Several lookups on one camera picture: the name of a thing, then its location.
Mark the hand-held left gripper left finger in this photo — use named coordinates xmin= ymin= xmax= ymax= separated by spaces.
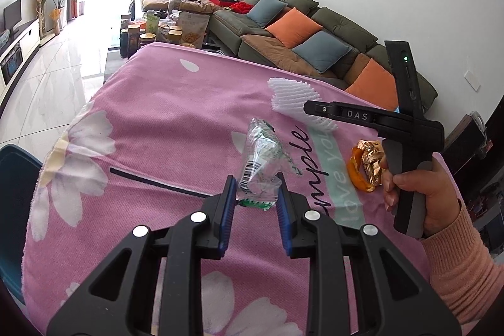
xmin=46 ymin=175 xmax=239 ymax=336

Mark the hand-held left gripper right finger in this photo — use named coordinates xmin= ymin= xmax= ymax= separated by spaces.
xmin=276 ymin=173 xmax=461 ymax=336

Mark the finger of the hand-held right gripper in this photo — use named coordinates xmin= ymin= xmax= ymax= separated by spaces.
xmin=303 ymin=100 xmax=389 ymax=126

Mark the gold foil wrapper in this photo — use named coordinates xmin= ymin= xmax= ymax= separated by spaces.
xmin=356 ymin=139 xmax=385 ymax=188

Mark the orange and gold wrapper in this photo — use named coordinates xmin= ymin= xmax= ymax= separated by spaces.
xmin=346 ymin=146 xmax=384 ymax=194

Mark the clear plastic wrapper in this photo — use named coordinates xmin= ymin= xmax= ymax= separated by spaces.
xmin=238 ymin=117 xmax=302 ymax=211

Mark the person's right forearm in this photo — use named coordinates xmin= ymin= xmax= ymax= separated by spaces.
xmin=421 ymin=198 xmax=504 ymax=329

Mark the person's right hand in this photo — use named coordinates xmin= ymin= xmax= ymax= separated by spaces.
xmin=380 ymin=151 xmax=462 ymax=239

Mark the orange cushion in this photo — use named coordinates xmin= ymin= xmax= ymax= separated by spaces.
xmin=265 ymin=7 xmax=324 ymax=49
xmin=344 ymin=58 xmax=401 ymax=112

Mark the blue cushion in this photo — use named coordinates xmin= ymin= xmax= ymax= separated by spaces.
xmin=291 ymin=31 xmax=352 ymax=74
xmin=246 ymin=0 xmax=288 ymax=28

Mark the dark shelf unit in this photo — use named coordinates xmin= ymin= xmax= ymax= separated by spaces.
xmin=445 ymin=113 xmax=504 ymax=243

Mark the green and brown sofa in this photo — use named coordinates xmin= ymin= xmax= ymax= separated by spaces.
xmin=209 ymin=0 xmax=438 ymax=113

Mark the pink floral blanket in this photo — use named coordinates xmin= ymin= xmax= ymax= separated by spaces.
xmin=21 ymin=41 xmax=462 ymax=336

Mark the red cloth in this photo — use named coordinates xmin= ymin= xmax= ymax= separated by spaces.
xmin=228 ymin=1 xmax=253 ymax=15

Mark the kraft paper snack bag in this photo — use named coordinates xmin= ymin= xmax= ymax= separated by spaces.
xmin=175 ymin=11 xmax=211 ymax=48

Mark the brown ottoman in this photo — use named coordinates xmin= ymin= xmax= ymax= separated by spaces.
xmin=140 ymin=0 xmax=222 ymax=14

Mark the group of glass jars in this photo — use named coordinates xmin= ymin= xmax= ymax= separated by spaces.
xmin=118 ymin=19 xmax=186 ymax=60

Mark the white and black TV cabinet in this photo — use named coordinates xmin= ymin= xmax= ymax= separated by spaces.
xmin=0 ymin=19 xmax=43 ymax=109

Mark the black monitor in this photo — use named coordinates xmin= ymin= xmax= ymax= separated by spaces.
xmin=3 ymin=0 xmax=23 ymax=34

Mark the white wall socket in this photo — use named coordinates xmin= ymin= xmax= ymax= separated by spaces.
xmin=465 ymin=70 xmax=482 ymax=92

